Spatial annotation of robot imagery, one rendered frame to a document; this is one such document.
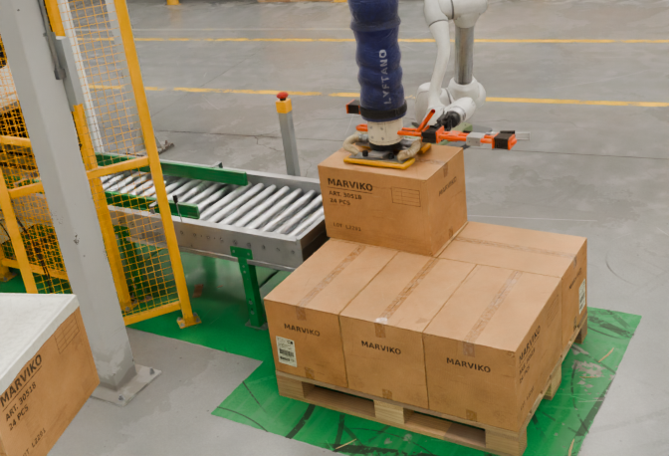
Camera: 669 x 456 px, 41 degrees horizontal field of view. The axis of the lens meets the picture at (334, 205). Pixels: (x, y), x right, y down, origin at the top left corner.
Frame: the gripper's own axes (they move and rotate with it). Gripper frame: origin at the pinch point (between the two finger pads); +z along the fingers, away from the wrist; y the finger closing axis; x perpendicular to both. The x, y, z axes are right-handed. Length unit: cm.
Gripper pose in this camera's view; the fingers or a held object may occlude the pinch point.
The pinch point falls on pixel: (435, 133)
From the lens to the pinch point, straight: 423.7
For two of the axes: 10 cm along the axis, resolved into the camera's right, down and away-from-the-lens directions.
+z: -4.9, 4.3, -7.6
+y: 1.2, 9.0, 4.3
